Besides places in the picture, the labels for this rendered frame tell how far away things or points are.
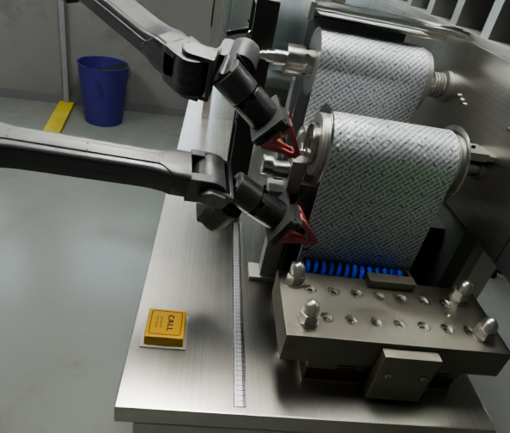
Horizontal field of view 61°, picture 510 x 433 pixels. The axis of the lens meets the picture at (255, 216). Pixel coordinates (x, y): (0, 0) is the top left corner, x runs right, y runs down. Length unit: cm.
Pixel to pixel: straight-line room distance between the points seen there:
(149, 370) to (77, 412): 106
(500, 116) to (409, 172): 21
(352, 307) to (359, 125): 32
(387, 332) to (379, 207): 22
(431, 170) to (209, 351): 51
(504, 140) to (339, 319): 44
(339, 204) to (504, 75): 39
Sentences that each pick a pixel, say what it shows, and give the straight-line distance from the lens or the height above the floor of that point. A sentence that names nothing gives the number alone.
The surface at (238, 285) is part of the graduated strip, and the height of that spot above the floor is 90.
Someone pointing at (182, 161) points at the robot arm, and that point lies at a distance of 71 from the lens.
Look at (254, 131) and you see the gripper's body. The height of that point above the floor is 127.
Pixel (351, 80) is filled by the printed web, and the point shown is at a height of 133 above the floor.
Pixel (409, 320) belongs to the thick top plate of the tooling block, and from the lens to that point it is 84.
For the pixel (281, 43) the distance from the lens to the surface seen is 175.
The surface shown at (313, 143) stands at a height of 126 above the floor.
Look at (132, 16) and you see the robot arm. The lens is 83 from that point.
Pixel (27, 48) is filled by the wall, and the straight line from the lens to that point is 430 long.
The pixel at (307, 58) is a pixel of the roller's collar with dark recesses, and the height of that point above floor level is 135.
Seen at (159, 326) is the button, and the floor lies 92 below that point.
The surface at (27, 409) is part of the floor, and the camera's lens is 189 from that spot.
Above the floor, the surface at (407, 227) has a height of 114.
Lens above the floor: 155
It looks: 32 degrees down
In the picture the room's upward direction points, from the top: 12 degrees clockwise
